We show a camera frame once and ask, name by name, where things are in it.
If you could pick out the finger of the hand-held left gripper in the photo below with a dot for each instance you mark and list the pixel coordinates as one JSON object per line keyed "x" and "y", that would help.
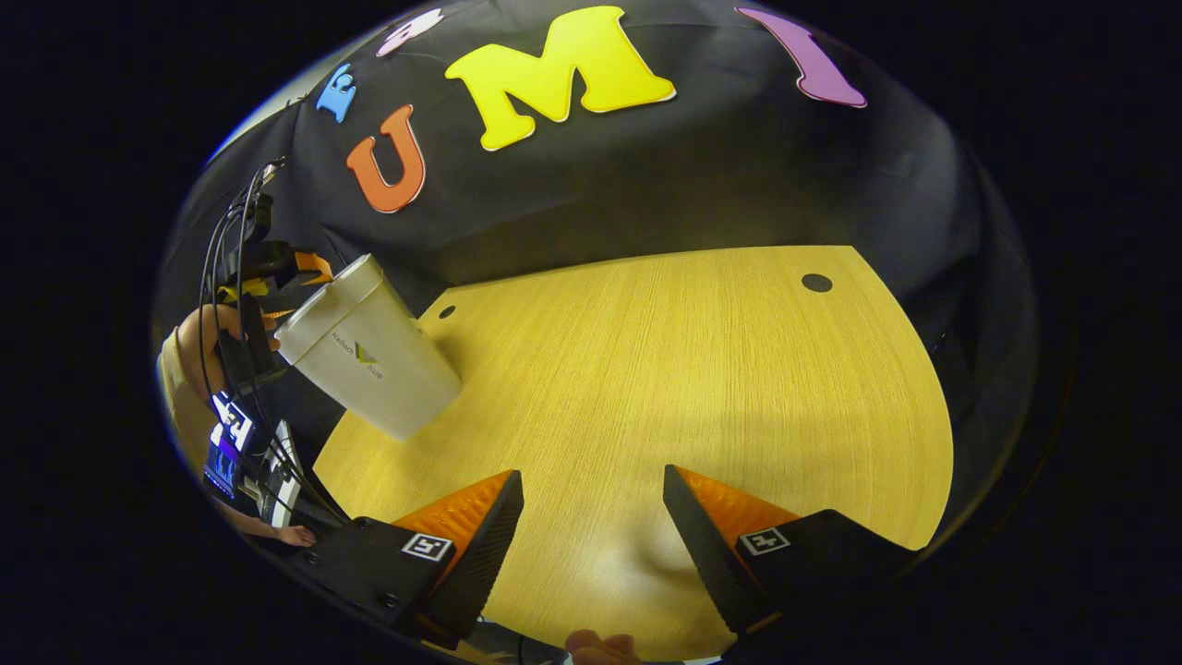
{"x": 316, "y": 268}
{"x": 245, "y": 291}

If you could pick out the wooden desktop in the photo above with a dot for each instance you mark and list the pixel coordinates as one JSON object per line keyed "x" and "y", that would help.
{"x": 693, "y": 369}

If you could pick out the computer monitor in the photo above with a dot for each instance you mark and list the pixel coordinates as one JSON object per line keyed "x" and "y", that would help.
{"x": 226, "y": 443}

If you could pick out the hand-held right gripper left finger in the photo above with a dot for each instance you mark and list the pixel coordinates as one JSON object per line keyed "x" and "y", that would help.
{"x": 480, "y": 554}

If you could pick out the silver laptop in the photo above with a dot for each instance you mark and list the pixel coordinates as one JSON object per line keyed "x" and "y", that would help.
{"x": 277, "y": 471}

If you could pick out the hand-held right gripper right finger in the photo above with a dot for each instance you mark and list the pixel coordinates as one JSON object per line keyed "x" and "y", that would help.
{"x": 706, "y": 554}

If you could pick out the person's beige shirt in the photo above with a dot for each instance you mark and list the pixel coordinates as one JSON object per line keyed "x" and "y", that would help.
{"x": 185, "y": 416}

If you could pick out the white desktop garbage bin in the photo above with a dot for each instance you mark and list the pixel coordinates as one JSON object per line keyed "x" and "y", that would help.
{"x": 379, "y": 369}

